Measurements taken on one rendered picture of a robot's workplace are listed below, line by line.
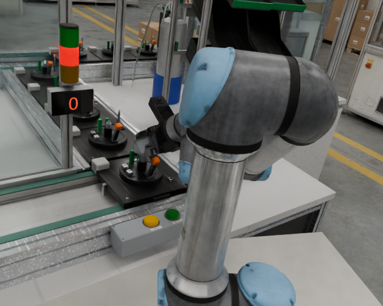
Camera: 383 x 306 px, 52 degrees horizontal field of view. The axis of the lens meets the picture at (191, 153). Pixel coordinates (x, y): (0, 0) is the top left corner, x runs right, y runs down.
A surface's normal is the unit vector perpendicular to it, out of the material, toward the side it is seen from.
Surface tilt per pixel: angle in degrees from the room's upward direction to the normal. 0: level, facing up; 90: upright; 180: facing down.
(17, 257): 90
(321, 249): 0
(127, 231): 0
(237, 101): 82
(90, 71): 90
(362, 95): 90
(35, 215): 0
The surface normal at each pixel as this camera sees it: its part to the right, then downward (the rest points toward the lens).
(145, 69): 0.57, 0.45
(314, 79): 0.39, -0.29
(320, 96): 0.45, 0.10
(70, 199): 0.14, -0.87
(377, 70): -0.81, 0.18
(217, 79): 0.08, -0.07
